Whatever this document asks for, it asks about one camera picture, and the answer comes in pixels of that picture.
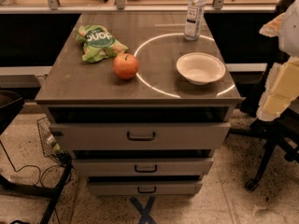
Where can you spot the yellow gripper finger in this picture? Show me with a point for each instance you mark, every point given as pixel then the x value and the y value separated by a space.
pixel 272 28
pixel 281 88

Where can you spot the clear plastic water bottle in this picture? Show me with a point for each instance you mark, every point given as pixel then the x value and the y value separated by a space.
pixel 194 17

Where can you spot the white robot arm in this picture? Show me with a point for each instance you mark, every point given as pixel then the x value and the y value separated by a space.
pixel 288 39

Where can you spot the black office chair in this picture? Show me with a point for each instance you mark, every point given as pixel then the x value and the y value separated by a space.
pixel 276 133

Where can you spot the white paper bowl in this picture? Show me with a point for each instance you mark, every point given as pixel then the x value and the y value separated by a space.
pixel 200 68

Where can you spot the grey drawer cabinet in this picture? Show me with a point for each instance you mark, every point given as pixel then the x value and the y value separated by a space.
pixel 77 92

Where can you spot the top grey drawer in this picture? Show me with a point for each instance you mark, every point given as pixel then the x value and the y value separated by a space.
pixel 140 136

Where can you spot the grey drawer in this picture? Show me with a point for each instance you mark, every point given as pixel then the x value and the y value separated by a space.
pixel 143 167
pixel 144 188
pixel 140 136

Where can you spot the red apple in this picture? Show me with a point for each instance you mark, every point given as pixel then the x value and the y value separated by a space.
pixel 125 66

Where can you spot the middle grey drawer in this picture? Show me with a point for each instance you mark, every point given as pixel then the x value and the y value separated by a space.
pixel 143 167

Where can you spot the green chip bag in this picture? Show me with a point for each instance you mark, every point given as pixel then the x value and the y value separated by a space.
pixel 98 43

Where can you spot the blue tape cross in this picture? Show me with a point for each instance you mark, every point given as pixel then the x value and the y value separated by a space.
pixel 144 210

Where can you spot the bottom grey drawer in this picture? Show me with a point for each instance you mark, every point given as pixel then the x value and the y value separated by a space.
pixel 144 188

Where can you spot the black table left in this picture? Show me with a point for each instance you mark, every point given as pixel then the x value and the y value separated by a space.
pixel 33 188

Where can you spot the wire mesh basket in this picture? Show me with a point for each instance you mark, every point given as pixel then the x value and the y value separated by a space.
pixel 50 146

